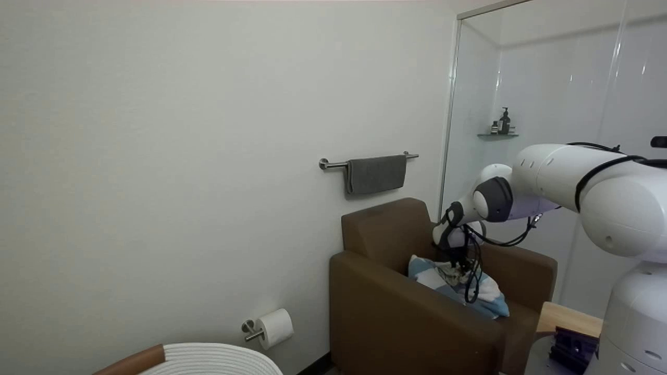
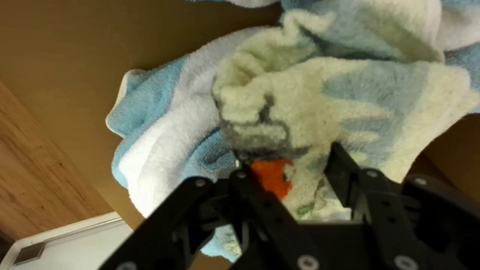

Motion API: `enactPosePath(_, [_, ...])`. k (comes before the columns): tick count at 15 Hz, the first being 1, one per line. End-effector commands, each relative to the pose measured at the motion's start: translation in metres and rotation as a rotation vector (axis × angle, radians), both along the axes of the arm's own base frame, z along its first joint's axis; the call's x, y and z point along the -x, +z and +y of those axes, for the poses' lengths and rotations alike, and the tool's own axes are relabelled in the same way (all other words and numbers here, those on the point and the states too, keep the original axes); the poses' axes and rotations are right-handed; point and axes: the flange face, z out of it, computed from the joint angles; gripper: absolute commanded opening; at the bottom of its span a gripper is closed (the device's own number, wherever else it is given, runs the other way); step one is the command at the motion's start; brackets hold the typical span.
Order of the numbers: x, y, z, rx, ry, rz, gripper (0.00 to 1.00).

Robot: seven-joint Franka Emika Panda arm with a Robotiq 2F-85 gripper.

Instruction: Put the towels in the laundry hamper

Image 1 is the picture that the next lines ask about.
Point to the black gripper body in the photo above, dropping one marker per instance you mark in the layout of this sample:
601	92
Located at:
464	259

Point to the white green patterned towel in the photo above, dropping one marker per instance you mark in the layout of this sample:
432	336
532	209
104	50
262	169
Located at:
451	276

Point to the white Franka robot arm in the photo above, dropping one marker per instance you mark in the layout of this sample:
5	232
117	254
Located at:
612	195

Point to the blue white striped towel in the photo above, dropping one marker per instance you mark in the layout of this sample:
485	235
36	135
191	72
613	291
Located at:
491	304

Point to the brown armchair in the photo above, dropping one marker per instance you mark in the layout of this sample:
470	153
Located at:
389	320

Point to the light wooden side table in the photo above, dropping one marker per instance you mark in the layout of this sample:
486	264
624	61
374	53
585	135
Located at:
569	317

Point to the grey hanging towel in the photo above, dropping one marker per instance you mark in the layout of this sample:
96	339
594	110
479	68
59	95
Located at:
375	176

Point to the glass shower shelf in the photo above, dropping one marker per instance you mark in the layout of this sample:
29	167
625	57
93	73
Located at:
498	137

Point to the purple bag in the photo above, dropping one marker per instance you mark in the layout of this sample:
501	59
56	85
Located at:
573	348

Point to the dark bottle on shelf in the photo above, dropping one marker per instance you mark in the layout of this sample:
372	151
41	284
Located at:
505	121

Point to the chrome towel bar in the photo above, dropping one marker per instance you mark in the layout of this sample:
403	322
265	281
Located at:
333	166

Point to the white toilet paper roll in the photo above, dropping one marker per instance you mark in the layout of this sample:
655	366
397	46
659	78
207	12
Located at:
277	325

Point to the chrome toilet paper holder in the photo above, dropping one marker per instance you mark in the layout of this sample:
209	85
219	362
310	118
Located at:
251	328

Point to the glass shower enclosure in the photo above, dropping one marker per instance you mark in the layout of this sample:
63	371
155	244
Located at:
548	90

